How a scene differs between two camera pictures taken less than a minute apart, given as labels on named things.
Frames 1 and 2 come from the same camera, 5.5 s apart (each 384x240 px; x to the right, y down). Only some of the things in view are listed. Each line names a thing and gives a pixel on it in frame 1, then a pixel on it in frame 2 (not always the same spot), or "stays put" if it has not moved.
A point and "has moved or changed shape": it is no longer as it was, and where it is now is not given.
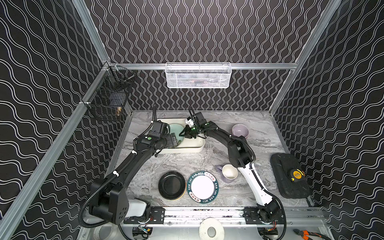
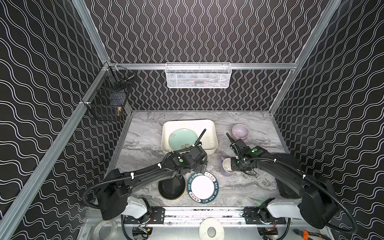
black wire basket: [107, 100] stays put
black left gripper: [172, 140] -> [199, 152]
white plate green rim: [203, 186] stays put
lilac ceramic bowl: [239, 130] stays put
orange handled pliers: [305, 234] stays put
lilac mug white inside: [229, 172] has moved or changed shape
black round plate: [172, 185] stays put
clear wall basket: [201, 75] stays put
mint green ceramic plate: [176, 128] has moved or changed shape
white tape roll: [209, 222] stays put
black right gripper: [192, 130] -> [237, 148]
